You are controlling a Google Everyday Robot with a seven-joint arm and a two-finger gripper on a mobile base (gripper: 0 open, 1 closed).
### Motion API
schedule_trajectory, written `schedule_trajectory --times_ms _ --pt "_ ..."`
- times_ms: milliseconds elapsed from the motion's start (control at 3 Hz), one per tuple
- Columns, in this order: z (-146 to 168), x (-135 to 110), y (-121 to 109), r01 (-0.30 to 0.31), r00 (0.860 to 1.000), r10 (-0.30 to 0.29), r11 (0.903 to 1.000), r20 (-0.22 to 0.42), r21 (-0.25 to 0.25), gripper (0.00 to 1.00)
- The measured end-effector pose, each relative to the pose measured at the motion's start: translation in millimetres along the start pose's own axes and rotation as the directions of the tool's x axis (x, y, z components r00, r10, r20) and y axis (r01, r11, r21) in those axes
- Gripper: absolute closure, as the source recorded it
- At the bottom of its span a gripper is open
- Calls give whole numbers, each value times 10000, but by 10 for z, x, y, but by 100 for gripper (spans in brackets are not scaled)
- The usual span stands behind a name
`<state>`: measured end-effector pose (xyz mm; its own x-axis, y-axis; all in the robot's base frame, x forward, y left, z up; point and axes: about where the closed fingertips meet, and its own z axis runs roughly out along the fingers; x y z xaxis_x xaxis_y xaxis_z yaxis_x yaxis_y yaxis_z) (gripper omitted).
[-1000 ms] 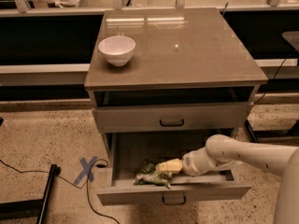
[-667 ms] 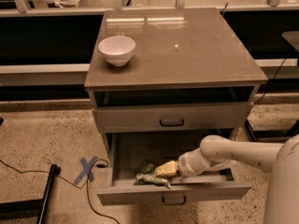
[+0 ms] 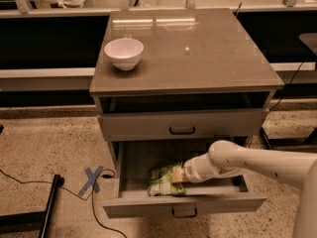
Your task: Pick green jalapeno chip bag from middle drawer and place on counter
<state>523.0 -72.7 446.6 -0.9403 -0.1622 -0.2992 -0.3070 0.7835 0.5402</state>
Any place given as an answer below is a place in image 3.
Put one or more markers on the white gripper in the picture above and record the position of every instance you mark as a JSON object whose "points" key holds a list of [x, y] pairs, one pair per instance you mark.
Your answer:
{"points": [[190, 172]]}

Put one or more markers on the green jalapeno chip bag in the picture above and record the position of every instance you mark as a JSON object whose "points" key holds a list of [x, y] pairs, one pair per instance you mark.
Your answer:
{"points": [[160, 183]]}

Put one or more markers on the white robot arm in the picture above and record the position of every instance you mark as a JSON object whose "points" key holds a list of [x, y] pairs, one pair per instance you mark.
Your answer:
{"points": [[294, 168]]}

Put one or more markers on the open grey middle drawer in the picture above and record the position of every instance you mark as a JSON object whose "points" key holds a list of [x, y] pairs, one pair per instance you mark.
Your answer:
{"points": [[135, 160]]}

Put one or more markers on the closed grey upper drawer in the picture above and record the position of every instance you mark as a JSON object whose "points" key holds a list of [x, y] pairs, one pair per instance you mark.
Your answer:
{"points": [[181, 124]]}

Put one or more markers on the grey drawer cabinet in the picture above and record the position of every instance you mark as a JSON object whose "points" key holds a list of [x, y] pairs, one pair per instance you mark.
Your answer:
{"points": [[193, 60]]}

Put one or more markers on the blue tape cross mark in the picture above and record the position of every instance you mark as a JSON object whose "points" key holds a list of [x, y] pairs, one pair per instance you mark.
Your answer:
{"points": [[91, 180]]}

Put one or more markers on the white ceramic bowl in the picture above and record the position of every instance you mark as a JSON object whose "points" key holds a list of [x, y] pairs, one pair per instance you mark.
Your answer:
{"points": [[124, 53]]}

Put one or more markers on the black stand leg left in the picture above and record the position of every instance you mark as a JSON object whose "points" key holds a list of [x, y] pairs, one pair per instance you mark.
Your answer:
{"points": [[33, 221]]}

